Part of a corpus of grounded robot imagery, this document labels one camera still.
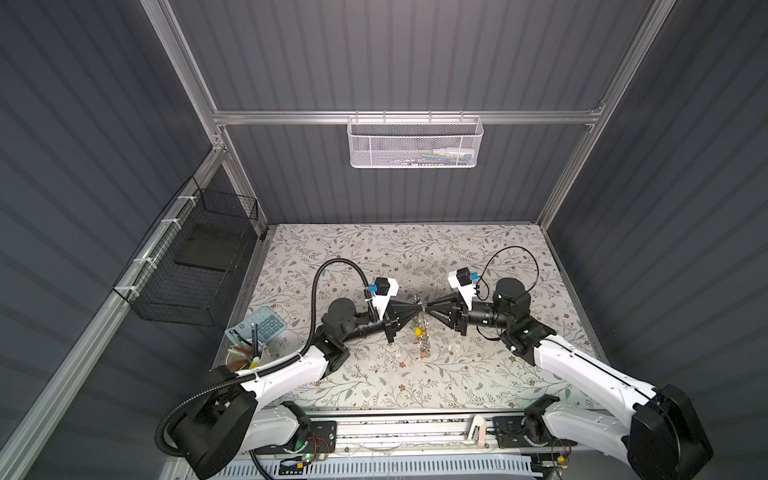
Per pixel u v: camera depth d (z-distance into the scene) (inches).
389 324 24.8
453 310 25.9
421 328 27.3
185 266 28.6
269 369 19.2
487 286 26.3
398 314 26.3
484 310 25.8
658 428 15.6
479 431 28.5
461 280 25.3
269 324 36.0
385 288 24.7
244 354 30.8
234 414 16.4
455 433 29.8
